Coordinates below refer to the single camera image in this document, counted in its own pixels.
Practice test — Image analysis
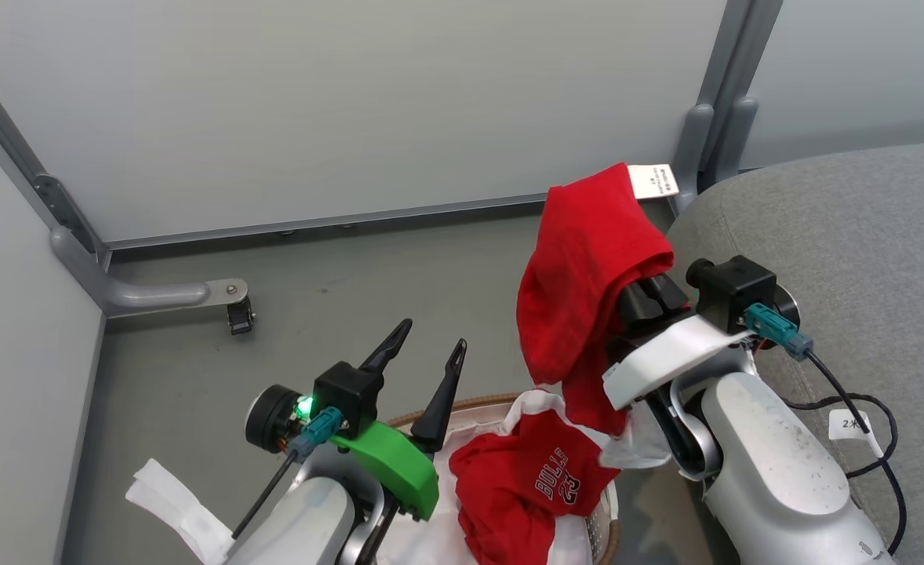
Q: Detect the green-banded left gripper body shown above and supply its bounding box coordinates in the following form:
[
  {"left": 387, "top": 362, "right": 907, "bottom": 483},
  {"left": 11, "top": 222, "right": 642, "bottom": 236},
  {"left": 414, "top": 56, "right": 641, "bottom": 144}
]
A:
[{"left": 331, "top": 420, "right": 440, "bottom": 521}]

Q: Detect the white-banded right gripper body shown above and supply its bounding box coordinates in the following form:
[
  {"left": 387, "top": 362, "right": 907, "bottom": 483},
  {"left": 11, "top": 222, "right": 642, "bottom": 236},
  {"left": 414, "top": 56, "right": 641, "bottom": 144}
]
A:
[{"left": 602, "top": 312, "right": 753, "bottom": 411}]

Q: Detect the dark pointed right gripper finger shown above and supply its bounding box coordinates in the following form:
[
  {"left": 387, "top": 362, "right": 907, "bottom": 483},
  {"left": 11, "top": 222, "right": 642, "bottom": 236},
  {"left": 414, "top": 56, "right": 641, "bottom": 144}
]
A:
[
  {"left": 646, "top": 272, "right": 691, "bottom": 316},
  {"left": 617, "top": 280, "right": 668, "bottom": 330}
]

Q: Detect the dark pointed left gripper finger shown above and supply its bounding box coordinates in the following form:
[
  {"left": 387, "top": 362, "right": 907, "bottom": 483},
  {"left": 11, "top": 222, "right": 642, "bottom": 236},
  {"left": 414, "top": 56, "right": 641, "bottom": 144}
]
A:
[
  {"left": 410, "top": 338, "right": 467, "bottom": 455},
  {"left": 358, "top": 318, "right": 414, "bottom": 376}
]

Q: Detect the plain red garment white label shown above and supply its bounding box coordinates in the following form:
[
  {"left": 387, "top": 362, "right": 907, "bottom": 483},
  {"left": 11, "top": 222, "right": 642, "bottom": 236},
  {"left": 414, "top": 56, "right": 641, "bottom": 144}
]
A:
[{"left": 516, "top": 162, "right": 681, "bottom": 437}]

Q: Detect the red Bulls jersey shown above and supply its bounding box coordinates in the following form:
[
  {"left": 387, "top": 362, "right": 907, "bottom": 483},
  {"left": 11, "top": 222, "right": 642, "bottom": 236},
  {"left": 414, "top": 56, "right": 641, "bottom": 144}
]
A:
[{"left": 449, "top": 390, "right": 651, "bottom": 565}]

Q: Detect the white laundry basket brown rim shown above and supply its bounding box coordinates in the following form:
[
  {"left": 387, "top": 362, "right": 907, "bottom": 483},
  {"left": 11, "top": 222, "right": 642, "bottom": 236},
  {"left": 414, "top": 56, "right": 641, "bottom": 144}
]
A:
[{"left": 386, "top": 392, "right": 621, "bottom": 565}]

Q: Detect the black round left gripper motor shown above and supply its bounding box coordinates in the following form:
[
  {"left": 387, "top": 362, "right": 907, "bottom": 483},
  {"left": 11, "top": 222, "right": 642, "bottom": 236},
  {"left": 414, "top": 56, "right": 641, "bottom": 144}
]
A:
[{"left": 245, "top": 384, "right": 303, "bottom": 454}]

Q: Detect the black caster wheel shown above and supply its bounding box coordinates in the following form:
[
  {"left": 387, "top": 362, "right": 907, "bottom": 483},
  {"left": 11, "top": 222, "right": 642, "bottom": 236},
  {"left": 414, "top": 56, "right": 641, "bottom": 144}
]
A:
[{"left": 227, "top": 298, "right": 256, "bottom": 337}]

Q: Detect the grey fabric sofa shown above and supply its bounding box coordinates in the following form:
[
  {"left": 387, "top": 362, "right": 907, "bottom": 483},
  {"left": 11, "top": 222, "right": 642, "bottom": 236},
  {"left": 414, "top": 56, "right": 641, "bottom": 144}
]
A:
[{"left": 664, "top": 139, "right": 924, "bottom": 565}]

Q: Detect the grey partition support foot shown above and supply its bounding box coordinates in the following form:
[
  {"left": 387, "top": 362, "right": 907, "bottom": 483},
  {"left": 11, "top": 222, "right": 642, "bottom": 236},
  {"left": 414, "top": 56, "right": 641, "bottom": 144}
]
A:
[{"left": 49, "top": 227, "right": 250, "bottom": 319}]

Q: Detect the teal left camera connector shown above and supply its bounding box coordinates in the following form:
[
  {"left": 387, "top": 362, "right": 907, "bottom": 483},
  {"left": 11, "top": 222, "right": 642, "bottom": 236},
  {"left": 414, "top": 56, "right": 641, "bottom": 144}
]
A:
[{"left": 288, "top": 406, "right": 345, "bottom": 464}]

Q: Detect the teal camera connector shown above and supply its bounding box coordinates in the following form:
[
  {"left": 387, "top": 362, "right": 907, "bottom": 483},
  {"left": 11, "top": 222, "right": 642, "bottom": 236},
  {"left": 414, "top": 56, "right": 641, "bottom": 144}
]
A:
[
  {"left": 744, "top": 302, "right": 815, "bottom": 362},
  {"left": 288, "top": 406, "right": 345, "bottom": 464}
]

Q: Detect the teal right camera connector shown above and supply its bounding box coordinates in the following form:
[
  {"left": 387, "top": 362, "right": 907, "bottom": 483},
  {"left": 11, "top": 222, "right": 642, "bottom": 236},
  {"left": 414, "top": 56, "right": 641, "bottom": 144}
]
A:
[{"left": 744, "top": 302, "right": 815, "bottom": 362}]

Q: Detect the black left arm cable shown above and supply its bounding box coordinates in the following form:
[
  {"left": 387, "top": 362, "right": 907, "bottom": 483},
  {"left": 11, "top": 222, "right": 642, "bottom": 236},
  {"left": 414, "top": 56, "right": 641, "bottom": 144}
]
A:
[{"left": 231, "top": 451, "right": 300, "bottom": 541}]

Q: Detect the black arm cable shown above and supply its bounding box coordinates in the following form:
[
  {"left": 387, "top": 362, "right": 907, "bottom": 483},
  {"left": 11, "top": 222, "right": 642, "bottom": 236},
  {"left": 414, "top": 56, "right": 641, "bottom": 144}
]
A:
[
  {"left": 782, "top": 349, "right": 908, "bottom": 555},
  {"left": 231, "top": 451, "right": 300, "bottom": 541}
]

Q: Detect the grey partition bottom rail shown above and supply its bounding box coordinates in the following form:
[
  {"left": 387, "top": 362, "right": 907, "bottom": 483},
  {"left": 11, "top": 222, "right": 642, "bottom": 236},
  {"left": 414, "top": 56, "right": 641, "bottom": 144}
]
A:
[{"left": 105, "top": 193, "right": 547, "bottom": 253}]

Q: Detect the grey partition corner post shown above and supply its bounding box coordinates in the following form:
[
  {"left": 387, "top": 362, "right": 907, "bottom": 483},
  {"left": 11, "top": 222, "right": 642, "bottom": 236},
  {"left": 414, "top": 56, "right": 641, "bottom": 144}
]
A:
[{"left": 670, "top": 0, "right": 784, "bottom": 217}]

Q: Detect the small white cable tag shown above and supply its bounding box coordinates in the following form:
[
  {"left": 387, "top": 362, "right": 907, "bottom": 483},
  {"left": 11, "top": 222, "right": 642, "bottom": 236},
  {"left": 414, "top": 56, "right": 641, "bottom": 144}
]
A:
[{"left": 828, "top": 409, "right": 886, "bottom": 458}]

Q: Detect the white paper cable label strip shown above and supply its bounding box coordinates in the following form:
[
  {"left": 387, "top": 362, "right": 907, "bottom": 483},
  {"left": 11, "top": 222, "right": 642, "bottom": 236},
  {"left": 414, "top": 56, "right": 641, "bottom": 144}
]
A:
[{"left": 125, "top": 457, "right": 235, "bottom": 565}]

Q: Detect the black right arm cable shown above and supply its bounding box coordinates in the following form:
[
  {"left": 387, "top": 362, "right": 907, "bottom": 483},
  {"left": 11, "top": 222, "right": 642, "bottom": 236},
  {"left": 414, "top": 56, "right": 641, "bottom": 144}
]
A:
[{"left": 782, "top": 349, "right": 908, "bottom": 555}]

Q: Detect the grey slanted partition frame post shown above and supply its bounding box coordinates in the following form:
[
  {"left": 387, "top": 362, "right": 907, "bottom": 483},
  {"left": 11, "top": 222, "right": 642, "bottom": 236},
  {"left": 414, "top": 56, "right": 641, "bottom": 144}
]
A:
[{"left": 0, "top": 43, "right": 111, "bottom": 269}]

